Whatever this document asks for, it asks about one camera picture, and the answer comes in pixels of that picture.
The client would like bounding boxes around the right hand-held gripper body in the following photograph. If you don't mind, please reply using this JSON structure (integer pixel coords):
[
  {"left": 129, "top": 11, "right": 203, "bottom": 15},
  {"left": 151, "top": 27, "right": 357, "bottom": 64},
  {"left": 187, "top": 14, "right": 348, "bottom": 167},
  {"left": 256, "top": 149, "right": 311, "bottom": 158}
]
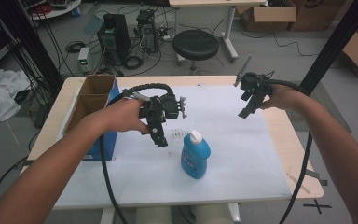
[{"left": 239, "top": 72, "right": 274, "bottom": 105}]

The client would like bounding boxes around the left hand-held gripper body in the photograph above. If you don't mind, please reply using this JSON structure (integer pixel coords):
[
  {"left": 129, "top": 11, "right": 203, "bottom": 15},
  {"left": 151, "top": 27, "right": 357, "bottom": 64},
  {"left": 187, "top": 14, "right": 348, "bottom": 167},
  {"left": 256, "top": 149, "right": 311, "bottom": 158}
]
[{"left": 138, "top": 92, "right": 188, "bottom": 126}]

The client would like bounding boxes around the blue bottle with white cap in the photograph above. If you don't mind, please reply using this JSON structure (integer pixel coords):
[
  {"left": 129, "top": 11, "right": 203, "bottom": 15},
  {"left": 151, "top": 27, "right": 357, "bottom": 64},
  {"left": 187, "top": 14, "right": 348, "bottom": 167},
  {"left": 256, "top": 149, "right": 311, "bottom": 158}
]
[{"left": 180, "top": 129, "right": 212, "bottom": 180}]

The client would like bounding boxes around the person's right hand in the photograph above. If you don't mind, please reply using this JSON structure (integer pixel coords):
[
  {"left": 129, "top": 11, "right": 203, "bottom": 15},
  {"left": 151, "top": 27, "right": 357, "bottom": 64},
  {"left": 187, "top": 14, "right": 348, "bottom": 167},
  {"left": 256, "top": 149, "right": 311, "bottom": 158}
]
[{"left": 258, "top": 84, "right": 306, "bottom": 112}]

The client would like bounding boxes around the person's left hand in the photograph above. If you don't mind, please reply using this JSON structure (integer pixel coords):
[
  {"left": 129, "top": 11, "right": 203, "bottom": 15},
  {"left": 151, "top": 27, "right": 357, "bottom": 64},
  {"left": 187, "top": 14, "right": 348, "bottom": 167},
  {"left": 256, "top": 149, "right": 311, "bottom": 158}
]
[{"left": 103, "top": 98, "right": 151, "bottom": 135}]

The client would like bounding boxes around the grey antenna rod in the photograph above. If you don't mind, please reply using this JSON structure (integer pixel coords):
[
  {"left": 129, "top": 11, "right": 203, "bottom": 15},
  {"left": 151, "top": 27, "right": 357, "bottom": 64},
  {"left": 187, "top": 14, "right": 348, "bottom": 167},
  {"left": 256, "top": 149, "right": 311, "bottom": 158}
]
[{"left": 233, "top": 53, "right": 254, "bottom": 88}]

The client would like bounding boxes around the black round stool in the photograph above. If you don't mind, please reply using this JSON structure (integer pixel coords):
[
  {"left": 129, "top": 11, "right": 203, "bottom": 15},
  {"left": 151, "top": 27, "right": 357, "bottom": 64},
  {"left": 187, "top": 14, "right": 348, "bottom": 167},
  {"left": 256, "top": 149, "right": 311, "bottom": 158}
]
[{"left": 171, "top": 29, "right": 220, "bottom": 76}]

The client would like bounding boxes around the open brown cardboard box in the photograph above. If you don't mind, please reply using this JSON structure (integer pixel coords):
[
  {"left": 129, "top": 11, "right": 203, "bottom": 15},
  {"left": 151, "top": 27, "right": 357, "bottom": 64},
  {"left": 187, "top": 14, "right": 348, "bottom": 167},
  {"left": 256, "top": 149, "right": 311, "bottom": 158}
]
[{"left": 235, "top": 0, "right": 298, "bottom": 33}]

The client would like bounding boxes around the white-legged desk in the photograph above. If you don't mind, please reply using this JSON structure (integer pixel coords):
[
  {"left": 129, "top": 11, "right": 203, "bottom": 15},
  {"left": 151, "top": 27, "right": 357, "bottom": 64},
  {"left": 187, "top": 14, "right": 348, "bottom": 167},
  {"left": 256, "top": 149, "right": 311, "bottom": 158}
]
[{"left": 168, "top": 0, "right": 269, "bottom": 62}]

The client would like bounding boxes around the blue cardboard box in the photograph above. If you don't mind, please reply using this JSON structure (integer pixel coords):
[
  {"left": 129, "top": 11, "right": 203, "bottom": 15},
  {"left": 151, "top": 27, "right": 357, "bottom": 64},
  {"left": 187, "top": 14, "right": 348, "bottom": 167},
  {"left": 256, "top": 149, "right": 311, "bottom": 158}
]
[{"left": 62, "top": 74, "right": 121, "bottom": 161}]

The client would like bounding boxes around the small black computer tower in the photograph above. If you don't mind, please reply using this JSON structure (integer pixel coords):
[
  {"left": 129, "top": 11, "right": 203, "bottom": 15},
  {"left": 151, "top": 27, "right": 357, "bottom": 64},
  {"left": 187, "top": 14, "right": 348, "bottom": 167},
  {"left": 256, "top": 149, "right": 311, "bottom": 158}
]
[{"left": 135, "top": 8, "right": 158, "bottom": 54}]

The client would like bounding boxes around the large black computer tower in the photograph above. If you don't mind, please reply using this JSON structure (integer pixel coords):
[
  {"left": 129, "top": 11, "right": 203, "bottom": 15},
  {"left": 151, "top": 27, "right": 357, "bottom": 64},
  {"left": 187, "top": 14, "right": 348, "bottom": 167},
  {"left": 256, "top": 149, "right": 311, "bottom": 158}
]
[{"left": 96, "top": 12, "right": 131, "bottom": 69}]

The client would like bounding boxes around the black metal stand pole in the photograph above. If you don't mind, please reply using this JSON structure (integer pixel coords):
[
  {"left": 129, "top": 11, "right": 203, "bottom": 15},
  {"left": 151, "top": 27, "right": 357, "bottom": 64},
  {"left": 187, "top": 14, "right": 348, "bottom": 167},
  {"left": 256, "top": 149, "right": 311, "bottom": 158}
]
[
  {"left": 299, "top": 0, "right": 358, "bottom": 96},
  {"left": 10, "top": 0, "right": 65, "bottom": 91}
]

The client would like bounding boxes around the large closed cardboard box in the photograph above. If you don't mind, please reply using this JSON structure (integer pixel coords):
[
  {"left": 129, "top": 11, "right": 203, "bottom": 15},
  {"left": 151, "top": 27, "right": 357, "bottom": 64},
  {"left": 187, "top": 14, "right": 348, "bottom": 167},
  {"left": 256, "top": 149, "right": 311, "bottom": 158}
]
[{"left": 287, "top": 0, "right": 358, "bottom": 33}]

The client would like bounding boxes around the white power supply unit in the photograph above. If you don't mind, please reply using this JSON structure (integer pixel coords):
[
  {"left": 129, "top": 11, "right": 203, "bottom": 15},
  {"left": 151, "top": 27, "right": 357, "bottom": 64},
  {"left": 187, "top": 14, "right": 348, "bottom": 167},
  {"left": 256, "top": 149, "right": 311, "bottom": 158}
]
[{"left": 76, "top": 46, "right": 91, "bottom": 75}]

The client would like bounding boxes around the round white table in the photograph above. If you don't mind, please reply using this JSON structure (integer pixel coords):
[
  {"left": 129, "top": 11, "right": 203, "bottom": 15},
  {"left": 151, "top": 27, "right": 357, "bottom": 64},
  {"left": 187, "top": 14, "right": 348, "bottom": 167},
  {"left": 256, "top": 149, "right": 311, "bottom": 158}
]
[{"left": 27, "top": 0, "right": 83, "bottom": 21}]

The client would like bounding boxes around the white crumpled cloth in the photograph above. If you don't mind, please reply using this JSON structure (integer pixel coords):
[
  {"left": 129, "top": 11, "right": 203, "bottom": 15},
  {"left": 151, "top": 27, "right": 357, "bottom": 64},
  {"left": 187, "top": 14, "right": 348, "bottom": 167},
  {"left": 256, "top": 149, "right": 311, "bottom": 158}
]
[{"left": 0, "top": 68, "right": 33, "bottom": 126}]

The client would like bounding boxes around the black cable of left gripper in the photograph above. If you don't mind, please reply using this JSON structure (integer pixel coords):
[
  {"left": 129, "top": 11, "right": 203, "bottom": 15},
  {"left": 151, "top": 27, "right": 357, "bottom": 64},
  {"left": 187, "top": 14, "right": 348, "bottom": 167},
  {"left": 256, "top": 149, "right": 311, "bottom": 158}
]
[{"left": 98, "top": 82, "right": 175, "bottom": 224}]

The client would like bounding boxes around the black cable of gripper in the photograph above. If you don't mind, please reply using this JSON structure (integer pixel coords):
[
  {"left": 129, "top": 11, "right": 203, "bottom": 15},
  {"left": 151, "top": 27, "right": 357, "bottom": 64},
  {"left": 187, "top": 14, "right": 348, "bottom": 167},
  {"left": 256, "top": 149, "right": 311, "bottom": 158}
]
[
  {"left": 98, "top": 82, "right": 175, "bottom": 224},
  {"left": 268, "top": 77, "right": 314, "bottom": 224}
]

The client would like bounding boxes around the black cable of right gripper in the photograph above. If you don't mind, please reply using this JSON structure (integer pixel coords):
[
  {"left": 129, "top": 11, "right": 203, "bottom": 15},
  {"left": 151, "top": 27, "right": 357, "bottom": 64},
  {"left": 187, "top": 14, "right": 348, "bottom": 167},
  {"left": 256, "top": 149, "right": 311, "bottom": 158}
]
[{"left": 268, "top": 77, "right": 314, "bottom": 224}]

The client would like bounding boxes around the coiled black cable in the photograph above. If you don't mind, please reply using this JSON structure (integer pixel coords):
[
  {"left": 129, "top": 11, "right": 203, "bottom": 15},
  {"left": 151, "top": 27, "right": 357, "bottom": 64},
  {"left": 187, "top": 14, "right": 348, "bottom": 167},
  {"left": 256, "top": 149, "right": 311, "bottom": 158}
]
[{"left": 65, "top": 40, "right": 87, "bottom": 53}]

